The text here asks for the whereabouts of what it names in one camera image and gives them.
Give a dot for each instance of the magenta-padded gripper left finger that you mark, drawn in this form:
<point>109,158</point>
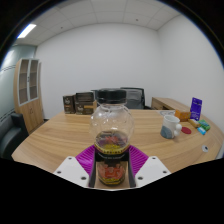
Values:
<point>71,170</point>

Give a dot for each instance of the small light blue box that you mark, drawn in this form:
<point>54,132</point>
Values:
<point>201,130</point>

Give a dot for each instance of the black leather armchair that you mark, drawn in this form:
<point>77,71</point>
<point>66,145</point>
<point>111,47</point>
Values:
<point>11,136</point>

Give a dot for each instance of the wooden glass-door cabinet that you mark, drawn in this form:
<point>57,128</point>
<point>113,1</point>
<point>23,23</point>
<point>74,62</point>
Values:
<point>31,110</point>

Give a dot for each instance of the purple hanging package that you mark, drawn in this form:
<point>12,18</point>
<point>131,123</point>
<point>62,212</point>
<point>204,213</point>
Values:
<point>196,108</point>

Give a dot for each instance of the small dark brown box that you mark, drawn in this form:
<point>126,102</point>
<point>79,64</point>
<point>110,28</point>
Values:
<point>68,104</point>

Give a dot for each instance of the clear bottle with black cap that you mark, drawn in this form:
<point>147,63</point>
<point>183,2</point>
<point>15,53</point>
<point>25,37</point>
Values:
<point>111,126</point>

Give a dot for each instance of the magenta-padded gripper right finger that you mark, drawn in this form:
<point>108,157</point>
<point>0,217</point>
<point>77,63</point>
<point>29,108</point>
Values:
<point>151,170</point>

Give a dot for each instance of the grey mesh office chair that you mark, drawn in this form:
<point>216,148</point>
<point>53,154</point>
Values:
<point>136,98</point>

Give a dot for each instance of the large dark brown box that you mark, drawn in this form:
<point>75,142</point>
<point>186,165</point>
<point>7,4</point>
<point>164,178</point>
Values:
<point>84,103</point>

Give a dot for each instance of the flat round red coaster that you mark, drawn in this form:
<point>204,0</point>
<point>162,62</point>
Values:
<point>186,130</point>

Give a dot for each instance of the white and grey mug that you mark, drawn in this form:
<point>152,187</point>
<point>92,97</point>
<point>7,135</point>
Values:
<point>170,126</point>

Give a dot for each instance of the orange-brown cardboard box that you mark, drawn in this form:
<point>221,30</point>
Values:
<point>182,115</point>

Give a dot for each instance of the small yellow-brown box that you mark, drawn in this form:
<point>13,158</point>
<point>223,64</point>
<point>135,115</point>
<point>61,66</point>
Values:
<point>193,123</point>

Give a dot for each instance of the wooden side desk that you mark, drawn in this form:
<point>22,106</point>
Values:
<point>166,103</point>

